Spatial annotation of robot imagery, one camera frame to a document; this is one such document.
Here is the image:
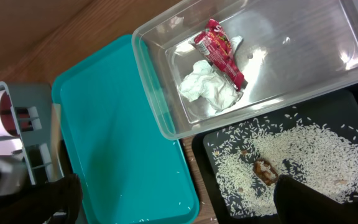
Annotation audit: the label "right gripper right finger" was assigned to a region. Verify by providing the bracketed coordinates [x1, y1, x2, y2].
[273, 175, 358, 224]

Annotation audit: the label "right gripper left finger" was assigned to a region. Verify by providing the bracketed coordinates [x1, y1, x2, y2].
[0, 174, 83, 223]

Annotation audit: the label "wooden chopstick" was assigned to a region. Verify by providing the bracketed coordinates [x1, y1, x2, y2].
[50, 103, 62, 181]

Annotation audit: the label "white tissue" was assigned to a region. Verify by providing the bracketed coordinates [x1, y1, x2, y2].
[177, 35, 244, 112]

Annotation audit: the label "red snack wrapper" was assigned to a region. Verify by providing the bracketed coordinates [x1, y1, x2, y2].
[190, 18, 244, 91]

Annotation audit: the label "brown food chunk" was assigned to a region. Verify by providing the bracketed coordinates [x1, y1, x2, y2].
[253, 159, 278, 186]

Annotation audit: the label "spilled rice grains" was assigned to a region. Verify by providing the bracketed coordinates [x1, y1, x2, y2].
[203, 106, 358, 218]

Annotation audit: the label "black tray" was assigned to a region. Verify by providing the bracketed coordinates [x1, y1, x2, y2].
[192, 84, 358, 223]

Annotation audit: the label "teal plastic tray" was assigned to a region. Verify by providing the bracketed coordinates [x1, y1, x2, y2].
[52, 35, 200, 223]

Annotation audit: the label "grey plastic dish rack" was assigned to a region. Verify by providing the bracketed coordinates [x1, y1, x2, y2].
[0, 82, 55, 185]

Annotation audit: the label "clear plastic bin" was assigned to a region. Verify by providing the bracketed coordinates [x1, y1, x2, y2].
[132, 0, 358, 139]

